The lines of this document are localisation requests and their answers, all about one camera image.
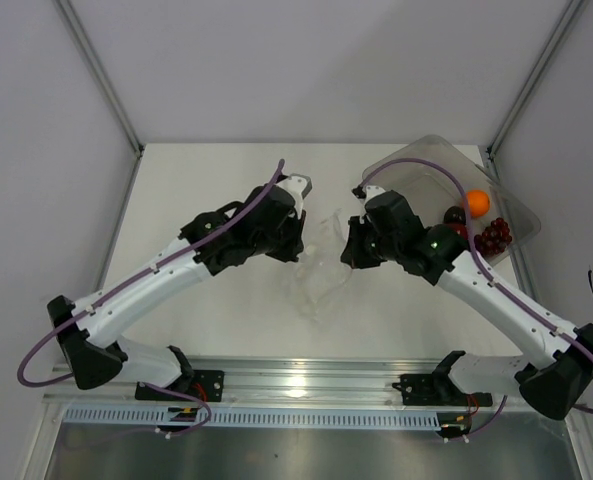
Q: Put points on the aluminium frame post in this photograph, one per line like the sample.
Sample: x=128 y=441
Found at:
x=88 y=53
x=544 y=60

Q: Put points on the dark red apple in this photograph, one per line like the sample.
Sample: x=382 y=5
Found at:
x=460 y=229

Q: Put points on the slotted cable duct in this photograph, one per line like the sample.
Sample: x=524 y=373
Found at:
x=389 y=420

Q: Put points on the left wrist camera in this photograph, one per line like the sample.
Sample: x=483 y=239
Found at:
x=299 y=187

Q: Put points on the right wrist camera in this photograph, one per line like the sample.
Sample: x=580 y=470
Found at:
x=367 y=192

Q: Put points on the clear zip top bag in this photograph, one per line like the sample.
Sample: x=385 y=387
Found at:
x=319 y=275

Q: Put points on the orange fruit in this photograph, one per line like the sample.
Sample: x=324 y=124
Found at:
x=479 y=203

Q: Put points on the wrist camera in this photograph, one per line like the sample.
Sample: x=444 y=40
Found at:
x=367 y=192
x=299 y=187

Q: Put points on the clear plastic bin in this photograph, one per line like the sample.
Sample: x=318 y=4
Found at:
x=430 y=193

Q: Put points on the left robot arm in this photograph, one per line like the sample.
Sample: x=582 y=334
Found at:
x=90 y=330

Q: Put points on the right aluminium frame post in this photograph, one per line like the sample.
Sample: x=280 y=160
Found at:
x=544 y=60

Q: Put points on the left aluminium frame post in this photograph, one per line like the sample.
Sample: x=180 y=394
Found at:
x=88 y=53

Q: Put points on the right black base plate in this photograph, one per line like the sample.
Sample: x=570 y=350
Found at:
x=434 y=390

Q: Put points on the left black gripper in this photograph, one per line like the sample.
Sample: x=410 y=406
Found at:
x=296 y=246

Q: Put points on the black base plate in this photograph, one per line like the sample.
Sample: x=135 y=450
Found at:
x=206 y=385
x=434 y=390

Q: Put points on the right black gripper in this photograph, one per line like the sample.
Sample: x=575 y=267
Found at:
x=353 y=254

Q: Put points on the red grape bunch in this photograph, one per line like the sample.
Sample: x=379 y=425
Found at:
x=494 y=239

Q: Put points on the aluminium mounting rail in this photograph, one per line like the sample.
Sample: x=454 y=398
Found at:
x=274 y=383

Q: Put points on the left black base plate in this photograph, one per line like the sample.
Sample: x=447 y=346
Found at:
x=206 y=385

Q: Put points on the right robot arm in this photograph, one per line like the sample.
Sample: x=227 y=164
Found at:
x=555 y=363

